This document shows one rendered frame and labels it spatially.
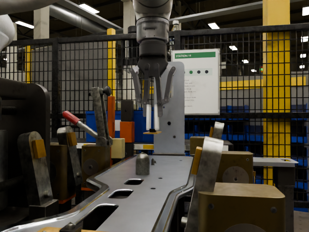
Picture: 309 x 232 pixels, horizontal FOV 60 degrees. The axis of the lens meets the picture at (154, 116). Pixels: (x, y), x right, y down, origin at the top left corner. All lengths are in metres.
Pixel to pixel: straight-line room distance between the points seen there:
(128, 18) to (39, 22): 3.94
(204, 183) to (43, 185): 0.28
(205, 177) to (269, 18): 1.17
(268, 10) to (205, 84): 0.45
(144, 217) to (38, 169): 0.20
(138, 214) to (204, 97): 0.96
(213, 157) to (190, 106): 0.98
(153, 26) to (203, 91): 0.61
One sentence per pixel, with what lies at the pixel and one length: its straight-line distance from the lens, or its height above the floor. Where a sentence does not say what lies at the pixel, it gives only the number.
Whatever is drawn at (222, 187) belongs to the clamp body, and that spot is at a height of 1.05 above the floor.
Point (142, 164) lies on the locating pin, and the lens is 0.61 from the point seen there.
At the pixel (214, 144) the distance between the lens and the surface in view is 0.31.
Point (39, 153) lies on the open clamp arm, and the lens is 0.47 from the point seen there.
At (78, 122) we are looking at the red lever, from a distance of 0.80.
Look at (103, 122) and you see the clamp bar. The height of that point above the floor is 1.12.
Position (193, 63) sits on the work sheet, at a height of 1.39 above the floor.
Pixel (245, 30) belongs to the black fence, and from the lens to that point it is 1.35.
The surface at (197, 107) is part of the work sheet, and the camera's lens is 1.27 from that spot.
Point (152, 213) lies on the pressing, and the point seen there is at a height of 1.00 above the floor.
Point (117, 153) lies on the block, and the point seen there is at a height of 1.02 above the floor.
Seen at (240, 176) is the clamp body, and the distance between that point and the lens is 0.66.
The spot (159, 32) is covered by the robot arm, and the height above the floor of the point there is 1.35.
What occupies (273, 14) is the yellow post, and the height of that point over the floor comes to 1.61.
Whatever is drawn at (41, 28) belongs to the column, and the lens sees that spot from 8.53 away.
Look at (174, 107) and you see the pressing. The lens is 1.00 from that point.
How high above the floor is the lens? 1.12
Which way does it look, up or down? 1 degrees up
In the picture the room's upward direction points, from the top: straight up
